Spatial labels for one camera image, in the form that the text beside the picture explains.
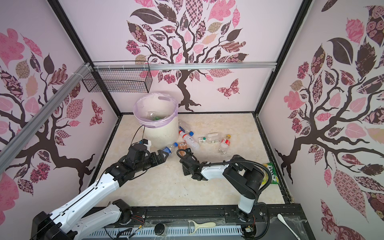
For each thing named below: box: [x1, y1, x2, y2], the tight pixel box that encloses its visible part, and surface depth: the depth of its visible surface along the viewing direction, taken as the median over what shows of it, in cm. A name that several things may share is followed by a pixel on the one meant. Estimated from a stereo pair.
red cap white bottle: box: [178, 130, 200, 151], surface depth 99 cm
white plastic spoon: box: [277, 213, 301, 240], surface depth 72 cm
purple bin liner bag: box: [133, 92, 179, 128], surface depth 94 cm
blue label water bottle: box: [162, 142, 179, 155], surface depth 97 cm
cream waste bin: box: [144, 115, 180, 148], surface depth 89 cm
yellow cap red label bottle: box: [218, 134, 232, 154], surface depth 100 cm
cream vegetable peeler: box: [187, 220, 217, 235], surface depth 72 cm
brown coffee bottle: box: [178, 140, 187, 153], surface depth 97 cm
